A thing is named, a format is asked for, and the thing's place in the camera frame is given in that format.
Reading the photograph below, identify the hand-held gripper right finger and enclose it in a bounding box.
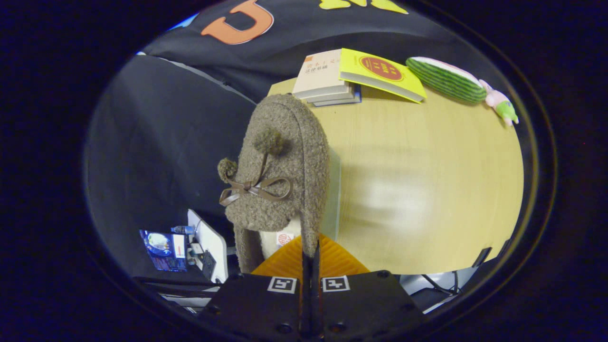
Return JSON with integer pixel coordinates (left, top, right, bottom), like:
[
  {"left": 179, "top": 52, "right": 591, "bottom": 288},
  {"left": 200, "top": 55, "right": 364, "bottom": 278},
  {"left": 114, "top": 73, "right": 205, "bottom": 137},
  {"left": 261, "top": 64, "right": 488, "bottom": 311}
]
[{"left": 312, "top": 233, "right": 424, "bottom": 341}]

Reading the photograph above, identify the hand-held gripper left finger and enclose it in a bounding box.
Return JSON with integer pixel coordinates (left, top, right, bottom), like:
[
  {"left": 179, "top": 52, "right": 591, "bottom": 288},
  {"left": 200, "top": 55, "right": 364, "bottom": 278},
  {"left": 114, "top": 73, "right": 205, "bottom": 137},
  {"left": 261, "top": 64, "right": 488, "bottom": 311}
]
[{"left": 196, "top": 235, "right": 305, "bottom": 341}]

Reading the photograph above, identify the white fabric storage box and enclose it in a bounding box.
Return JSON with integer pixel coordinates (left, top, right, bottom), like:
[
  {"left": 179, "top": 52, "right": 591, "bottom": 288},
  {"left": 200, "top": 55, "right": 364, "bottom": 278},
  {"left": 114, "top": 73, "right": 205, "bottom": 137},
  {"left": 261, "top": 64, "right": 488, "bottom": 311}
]
[{"left": 321, "top": 146, "right": 342, "bottom": 242}]

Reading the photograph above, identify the brown fuzzy shoe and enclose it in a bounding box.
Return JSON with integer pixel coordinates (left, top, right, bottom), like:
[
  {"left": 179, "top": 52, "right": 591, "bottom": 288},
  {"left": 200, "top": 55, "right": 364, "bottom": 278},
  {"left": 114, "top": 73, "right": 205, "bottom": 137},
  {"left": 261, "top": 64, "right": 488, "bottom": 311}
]
[{"left": 217, "top": 93, "right": 331, "bottom": 275}]

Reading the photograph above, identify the white flat board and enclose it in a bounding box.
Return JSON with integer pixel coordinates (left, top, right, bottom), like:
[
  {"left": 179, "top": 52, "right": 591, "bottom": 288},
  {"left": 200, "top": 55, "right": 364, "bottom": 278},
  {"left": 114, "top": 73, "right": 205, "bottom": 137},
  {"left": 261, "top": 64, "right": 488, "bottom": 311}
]
[{"left": 187, "top": 209, "right": 229, "bottom": 285}]

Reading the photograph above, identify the blue printed poster board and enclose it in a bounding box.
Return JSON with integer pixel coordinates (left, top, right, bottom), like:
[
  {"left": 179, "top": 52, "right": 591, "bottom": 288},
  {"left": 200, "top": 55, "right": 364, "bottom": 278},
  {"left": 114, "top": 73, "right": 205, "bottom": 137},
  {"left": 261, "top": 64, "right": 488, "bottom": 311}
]
[{"left": 139, "top": 229, "right": 189, "bottom": 273}]

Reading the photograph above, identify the blue cover book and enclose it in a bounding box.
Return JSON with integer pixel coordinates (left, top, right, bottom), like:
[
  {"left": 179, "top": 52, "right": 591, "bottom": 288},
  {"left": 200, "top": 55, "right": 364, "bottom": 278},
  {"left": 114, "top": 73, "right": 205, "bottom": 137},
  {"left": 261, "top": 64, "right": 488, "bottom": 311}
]
[{"left": 313, "top": 85, "right": 362, "bottom": 108}]

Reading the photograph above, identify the white-edged thin book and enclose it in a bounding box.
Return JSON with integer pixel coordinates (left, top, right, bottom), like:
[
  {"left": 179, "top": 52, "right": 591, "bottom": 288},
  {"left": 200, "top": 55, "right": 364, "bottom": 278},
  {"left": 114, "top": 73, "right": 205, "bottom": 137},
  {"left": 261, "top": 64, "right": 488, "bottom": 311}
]
[{"left": 306, "top": 90, "right": 357, "bottom": 104}]

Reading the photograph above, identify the yellow book with red label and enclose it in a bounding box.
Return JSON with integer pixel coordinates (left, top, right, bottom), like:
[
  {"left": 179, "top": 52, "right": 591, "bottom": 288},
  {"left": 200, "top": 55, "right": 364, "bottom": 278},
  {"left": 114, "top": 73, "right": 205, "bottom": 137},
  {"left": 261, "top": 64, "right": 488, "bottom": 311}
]
[{"left": 338, "top": 47, "right": 428, "bottom": 104}]

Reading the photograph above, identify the watermelon slice plush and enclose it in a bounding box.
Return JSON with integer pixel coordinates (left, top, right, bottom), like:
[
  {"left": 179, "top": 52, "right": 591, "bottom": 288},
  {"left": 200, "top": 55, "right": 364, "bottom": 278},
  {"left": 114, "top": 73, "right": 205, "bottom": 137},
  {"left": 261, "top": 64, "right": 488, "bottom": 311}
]
[{"left": 406, "top": 56, "right": 488, "bottom": 105}]

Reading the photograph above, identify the beige cover book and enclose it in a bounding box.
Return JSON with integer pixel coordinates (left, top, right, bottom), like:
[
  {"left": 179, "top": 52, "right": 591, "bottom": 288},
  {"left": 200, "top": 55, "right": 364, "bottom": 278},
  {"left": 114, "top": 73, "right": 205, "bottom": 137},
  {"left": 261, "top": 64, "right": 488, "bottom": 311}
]
[{"left": 292, "top": 48, "right": 352, "bottom": 100}]

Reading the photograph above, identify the pink and green plush toy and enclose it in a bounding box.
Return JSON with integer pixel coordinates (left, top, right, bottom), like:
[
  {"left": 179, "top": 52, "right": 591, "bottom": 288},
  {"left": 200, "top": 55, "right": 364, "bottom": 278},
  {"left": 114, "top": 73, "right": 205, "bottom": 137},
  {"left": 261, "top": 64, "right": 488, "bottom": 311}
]
[{"left": 478, "top": 79, "right": 520, "bottom": 127}]

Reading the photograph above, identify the black cable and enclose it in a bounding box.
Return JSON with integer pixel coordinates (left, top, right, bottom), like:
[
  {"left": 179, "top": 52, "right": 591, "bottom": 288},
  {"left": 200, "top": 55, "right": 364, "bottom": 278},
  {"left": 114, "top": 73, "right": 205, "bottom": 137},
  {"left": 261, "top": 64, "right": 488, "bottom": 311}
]
[{"left": 420, "top": 246, "right": 495, "bottom": 296}]

